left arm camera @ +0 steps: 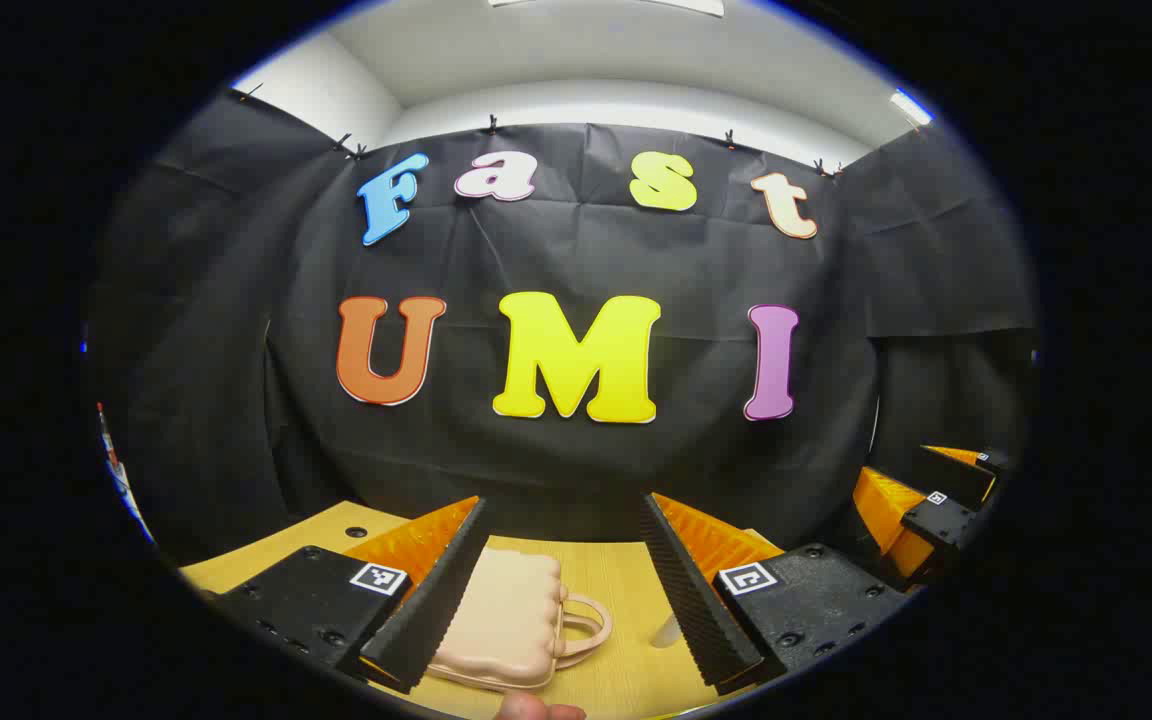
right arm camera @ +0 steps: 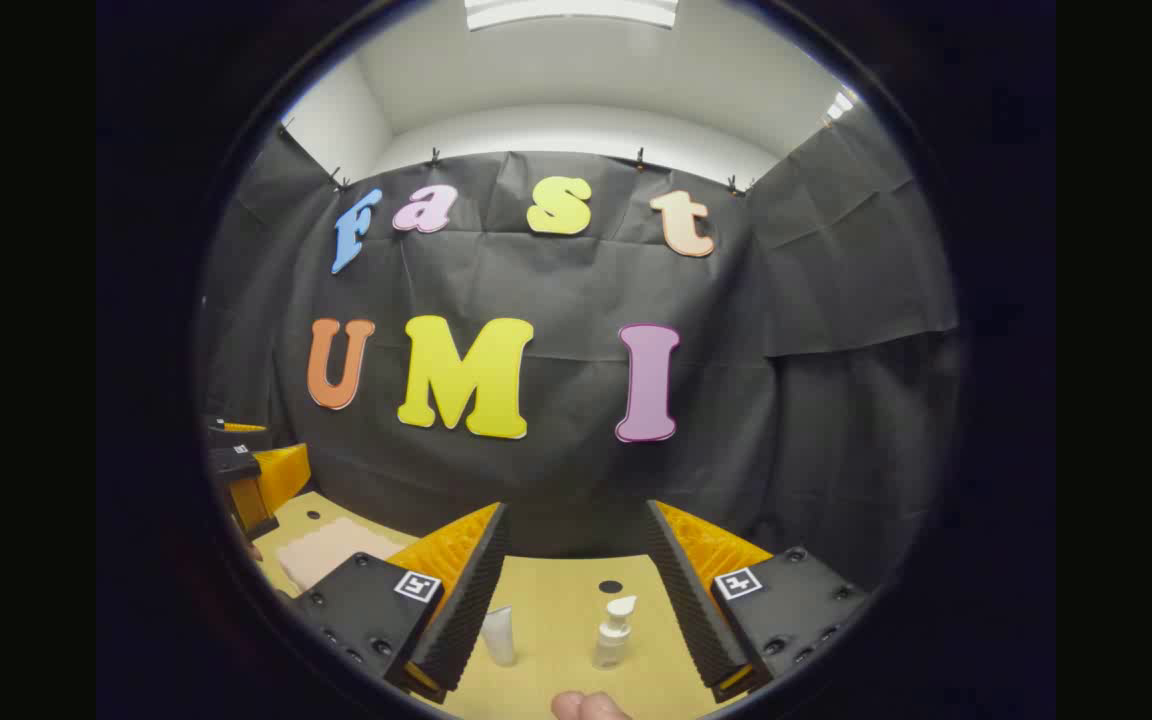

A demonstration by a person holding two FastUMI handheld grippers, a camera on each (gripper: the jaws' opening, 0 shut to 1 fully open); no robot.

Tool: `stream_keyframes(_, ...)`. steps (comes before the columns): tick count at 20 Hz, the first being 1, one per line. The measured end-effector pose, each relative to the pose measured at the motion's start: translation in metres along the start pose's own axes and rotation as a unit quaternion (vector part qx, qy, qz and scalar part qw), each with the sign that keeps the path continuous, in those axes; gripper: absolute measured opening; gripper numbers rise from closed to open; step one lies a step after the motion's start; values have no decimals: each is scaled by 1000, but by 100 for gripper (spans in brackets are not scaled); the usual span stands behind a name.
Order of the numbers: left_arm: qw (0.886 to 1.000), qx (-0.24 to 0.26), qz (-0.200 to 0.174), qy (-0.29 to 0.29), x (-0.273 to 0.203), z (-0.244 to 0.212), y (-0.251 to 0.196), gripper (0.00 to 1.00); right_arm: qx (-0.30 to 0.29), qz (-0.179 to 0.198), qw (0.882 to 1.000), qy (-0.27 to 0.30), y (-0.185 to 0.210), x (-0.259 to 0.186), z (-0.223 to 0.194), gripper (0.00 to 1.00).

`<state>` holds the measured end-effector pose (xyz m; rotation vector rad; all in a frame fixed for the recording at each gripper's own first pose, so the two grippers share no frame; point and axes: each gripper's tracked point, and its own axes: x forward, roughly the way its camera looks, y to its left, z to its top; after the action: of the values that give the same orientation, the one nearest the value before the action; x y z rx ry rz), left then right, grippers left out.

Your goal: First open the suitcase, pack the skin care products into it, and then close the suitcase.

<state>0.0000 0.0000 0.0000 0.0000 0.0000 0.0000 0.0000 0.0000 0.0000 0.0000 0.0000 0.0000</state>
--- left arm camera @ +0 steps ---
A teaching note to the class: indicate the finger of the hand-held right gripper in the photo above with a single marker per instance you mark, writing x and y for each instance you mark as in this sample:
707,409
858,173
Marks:
941,522
961,475

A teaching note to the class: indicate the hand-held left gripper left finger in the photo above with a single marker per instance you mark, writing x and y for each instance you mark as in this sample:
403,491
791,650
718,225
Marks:
446,600

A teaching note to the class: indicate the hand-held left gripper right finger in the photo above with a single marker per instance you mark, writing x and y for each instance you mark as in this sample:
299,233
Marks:
696,610

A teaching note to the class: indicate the white skin care tube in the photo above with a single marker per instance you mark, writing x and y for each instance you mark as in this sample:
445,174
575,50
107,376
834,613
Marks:
667,632

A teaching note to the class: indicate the pink suitcase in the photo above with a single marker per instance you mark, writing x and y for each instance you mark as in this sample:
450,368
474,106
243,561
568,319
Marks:
506,610

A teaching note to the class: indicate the black backdrop cloth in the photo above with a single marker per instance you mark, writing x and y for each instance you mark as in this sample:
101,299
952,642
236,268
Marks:
636,270

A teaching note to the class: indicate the ceiling light panel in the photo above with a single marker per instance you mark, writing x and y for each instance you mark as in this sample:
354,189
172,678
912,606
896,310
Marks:
686,5
911,107

